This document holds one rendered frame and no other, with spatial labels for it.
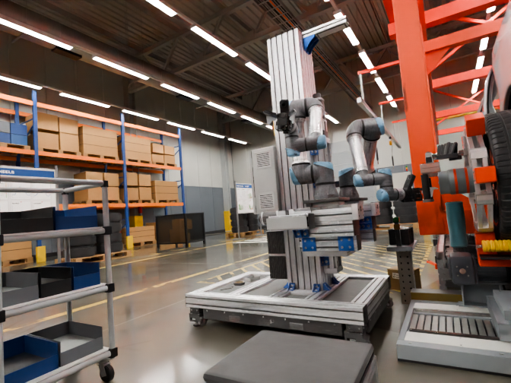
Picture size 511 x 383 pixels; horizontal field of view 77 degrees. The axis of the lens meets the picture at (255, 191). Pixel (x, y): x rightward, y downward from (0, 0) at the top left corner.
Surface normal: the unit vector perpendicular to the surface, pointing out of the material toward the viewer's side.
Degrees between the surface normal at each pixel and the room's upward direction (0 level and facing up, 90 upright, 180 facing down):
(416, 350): 90
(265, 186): 90
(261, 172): 90
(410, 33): 90
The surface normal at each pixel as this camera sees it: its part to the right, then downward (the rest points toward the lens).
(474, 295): -0.51, -0.02
